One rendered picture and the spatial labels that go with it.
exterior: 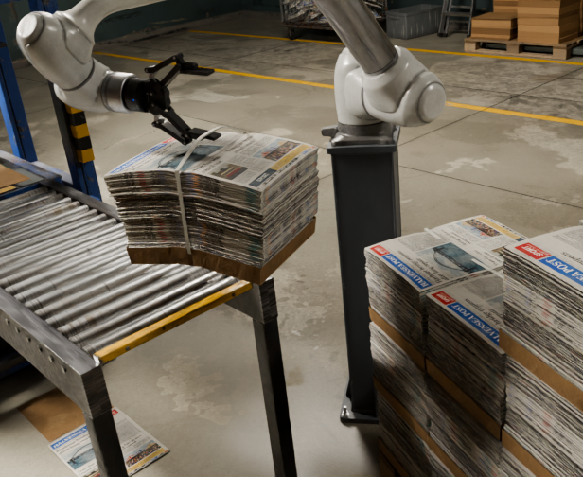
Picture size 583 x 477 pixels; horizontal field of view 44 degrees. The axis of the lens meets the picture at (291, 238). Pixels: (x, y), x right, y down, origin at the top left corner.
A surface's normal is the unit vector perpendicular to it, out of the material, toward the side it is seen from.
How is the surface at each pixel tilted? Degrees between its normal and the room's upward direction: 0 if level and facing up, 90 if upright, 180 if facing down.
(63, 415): 0
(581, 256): 1
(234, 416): 0
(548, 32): 89
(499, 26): 89
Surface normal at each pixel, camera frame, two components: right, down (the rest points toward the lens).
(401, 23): -0.85, 0.29
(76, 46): 0.77, 0.32
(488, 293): -0.11, -0.91
